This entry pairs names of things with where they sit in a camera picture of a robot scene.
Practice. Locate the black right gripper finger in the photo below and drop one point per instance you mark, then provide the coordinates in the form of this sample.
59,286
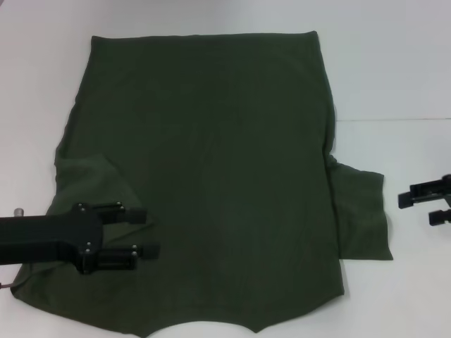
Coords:
440,216
423,192

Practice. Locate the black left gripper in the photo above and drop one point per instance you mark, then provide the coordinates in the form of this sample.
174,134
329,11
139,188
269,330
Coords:
46,236

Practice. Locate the dark green shirt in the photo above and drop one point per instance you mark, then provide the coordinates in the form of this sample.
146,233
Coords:
218,169

